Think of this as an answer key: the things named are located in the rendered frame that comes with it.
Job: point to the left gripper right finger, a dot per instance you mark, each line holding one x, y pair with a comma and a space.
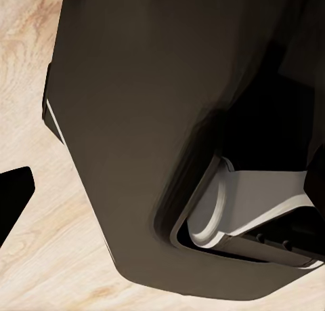
314, 187

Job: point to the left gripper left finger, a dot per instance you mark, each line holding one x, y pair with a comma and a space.
16, 188

